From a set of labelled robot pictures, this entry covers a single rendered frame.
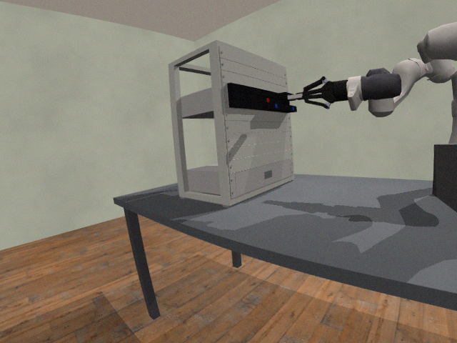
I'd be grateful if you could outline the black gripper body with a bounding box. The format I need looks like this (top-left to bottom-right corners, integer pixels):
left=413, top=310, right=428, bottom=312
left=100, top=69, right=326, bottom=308
left=321, top=80, right=348, bottom=103

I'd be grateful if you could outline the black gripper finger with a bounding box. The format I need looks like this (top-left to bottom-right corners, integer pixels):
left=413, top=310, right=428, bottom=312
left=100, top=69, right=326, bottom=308
left=288, top=94, right=331, bottom=109
left=288, top=76, right=329, bottom=97

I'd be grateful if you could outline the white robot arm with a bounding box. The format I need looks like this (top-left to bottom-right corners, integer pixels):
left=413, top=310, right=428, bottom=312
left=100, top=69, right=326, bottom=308
left=346, top=22, right=457, bottom=144

